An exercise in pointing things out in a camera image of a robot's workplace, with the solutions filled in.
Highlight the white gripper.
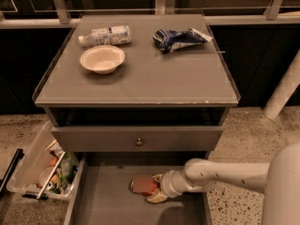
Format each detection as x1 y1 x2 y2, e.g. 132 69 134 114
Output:
146 170 190 203

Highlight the red coke can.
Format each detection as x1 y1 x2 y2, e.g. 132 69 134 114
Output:
129 173 158 197

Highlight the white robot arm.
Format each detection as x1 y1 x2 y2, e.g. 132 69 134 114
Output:
146 143 300 225

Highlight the grey top drawer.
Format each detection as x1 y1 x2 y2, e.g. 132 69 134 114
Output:
52 126 223 152

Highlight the open grey middle drawer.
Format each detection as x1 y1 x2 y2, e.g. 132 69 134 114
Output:
64 160 213 225

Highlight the grey drawer cabinet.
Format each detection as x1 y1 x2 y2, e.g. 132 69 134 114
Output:
32 13 242 161

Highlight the clear plastic storage bin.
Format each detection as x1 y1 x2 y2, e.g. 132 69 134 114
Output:
7 122 78 200

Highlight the blue chip bag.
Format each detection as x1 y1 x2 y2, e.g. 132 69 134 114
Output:
153 28 213 53

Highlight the white plastic bottle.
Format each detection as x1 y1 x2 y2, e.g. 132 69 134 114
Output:
78 25 131 47

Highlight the black bin lid handle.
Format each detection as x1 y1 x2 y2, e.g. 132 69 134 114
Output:
0 148 24 198

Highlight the white cylindrical robot post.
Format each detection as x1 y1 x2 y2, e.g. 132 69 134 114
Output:
263 50 300 119

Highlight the metal window frame railing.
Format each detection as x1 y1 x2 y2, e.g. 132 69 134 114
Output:
0 0 300 29

